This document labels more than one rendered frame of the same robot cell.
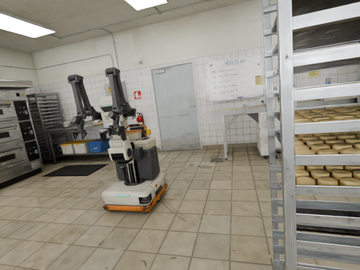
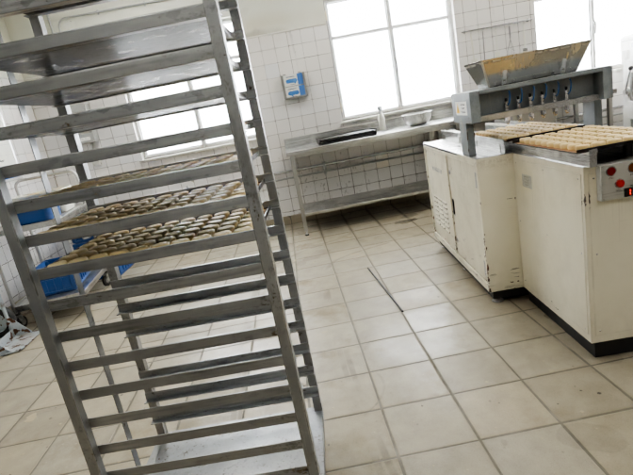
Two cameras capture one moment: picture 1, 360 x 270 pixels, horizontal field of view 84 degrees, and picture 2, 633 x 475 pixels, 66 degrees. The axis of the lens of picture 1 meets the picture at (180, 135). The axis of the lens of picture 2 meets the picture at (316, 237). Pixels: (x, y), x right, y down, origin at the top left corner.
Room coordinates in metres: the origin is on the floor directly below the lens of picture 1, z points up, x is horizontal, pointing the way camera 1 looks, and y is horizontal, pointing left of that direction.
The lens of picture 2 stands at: (2.15, -0.68, 1.24)
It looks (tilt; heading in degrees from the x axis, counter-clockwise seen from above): 14 degrees down; 162
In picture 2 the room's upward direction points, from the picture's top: 11 degrees counter-clockwise
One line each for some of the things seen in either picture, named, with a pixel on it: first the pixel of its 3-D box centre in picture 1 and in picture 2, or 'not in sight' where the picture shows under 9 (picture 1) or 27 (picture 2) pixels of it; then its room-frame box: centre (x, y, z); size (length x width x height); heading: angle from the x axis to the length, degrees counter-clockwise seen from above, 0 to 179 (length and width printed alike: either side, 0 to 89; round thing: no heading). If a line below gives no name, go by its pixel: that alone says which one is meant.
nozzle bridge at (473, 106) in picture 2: not in sight; (528, 112); (-0.03, 1.33, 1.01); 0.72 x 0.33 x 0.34; 70
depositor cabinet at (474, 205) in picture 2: not in sight; (505, 202); (-0.48, 1.49, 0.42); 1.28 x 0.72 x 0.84; 160
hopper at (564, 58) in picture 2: not in sight; (525, 66); (-0.03, 1.33, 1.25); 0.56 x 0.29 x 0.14; 70
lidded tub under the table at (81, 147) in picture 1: (84, 145); not in sight; (5.14, 2.48, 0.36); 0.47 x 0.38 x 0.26; 164
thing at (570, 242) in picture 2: not in sight; (583, 235); (0.44, 1.16, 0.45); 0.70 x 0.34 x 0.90; 160
